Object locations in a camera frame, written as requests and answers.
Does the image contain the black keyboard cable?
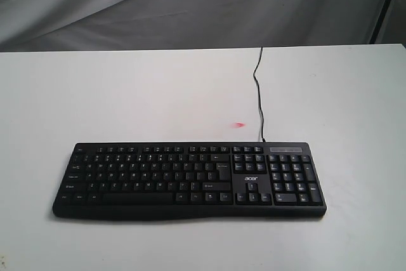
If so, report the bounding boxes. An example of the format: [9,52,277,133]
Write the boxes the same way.
[252,47,268,143]

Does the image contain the grey backdrop cloth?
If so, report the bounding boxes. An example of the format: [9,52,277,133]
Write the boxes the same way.
[0,0,406,53]

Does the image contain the black acer keyboard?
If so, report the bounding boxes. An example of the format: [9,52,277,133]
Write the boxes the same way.
[53,142,327,221]

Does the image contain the red mark sticker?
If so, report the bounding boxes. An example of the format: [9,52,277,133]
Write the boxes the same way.
[231,122,246,128]

